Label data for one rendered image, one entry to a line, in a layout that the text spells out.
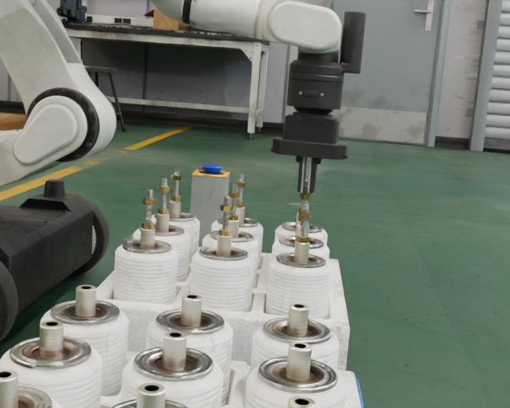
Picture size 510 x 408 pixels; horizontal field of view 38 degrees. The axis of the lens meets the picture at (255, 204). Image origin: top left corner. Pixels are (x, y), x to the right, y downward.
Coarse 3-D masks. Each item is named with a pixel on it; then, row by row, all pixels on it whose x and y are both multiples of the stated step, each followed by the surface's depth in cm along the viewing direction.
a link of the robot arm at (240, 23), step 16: (160, 0) 114; (176, 0) 114; (192, 0) 114; (208, 0) 114; (224, 0) 114; (240, 0) 114; (256, 0) 114; (176, 16) 116; (192, 16) 115; (208, 16) 114; (224, 16) 114; (240, 16) 114; (240, 32) 116
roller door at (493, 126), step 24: (504, 0) 577; (504, 24) 580; (504, 48) 582; (480, 72) 584; (504, 72) 585; (480, 96) 587; (504, 96) 588; (480, 120) 590; (504, 120) 592; (480, 144) 593; (504, 144) 596
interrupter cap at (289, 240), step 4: (284, 236) 125; (288, 236) 125; (292, 236) 125; (280, 240) 121; (284, 240) 122; (288, 240) 123; (292, 240) 124; (312, 240) 124; (316, 240) 124; (320, 240) 124; (284, 244) 120; (288, 244) 120; (292, 244) 119; (312, 244) 121; (316, 244) 121; (320, 244) 121; (312, 248) 119; (316, 248) 120
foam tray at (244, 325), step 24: (264, 264) 135; (336, 264) 138; (96, 288) 114; (264, 288) 120; (336, 288) 123; (144, 312) 106; (216, 312) 106; (240, 312) 107; (264, 312) 116; (336, 312) 110; (144, 336) 107; (240, 336) 106; (336, 336) 105; (240, 360) 106
